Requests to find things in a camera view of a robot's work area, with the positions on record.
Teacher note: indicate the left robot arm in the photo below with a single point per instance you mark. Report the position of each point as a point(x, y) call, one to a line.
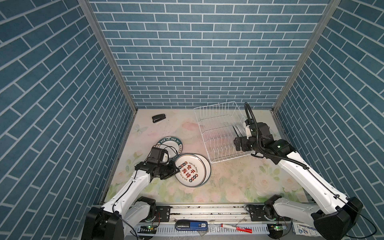
point(126, 195)

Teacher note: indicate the controller board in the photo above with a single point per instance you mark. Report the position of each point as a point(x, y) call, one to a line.
point(276, 228)
point(147, 230)

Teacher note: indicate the left controller board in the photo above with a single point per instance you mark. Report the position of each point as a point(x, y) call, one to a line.
point(147, 230)

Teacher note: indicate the right controller board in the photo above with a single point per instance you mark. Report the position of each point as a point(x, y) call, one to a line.
point(276, 228)

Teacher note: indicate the white wire dish rack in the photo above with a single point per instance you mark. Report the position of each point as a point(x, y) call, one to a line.
point(216, 126)

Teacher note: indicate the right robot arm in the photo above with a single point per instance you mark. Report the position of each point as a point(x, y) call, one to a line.
point(309, 186)

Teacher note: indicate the black stapler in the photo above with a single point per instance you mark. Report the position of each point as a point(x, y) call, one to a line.
point(158, 118)

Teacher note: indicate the white toothpaste box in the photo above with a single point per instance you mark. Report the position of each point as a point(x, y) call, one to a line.
point(305, 230)

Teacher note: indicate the blue black handheld device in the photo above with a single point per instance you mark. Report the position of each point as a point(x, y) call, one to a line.
point(191, 225)

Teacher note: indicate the red handled screwdriver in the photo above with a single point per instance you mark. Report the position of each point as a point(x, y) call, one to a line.
point(239, 229)

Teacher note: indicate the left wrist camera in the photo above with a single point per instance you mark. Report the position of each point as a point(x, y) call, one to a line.
point(158, 155)

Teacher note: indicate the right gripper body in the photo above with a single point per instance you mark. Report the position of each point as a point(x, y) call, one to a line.
point(248, 144)

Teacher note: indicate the aluminium mounting rail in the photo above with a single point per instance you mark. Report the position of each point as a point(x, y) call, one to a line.
point(216, 212)

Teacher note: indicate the plate with flower outline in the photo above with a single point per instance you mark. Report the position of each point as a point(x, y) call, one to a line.
point(208, 168)

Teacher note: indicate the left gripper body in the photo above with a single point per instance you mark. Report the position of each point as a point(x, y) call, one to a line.
point(166, 170)

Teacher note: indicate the white plate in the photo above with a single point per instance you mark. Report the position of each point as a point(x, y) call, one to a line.
point(237, 131)
point(242, 129)
point(172, 145)

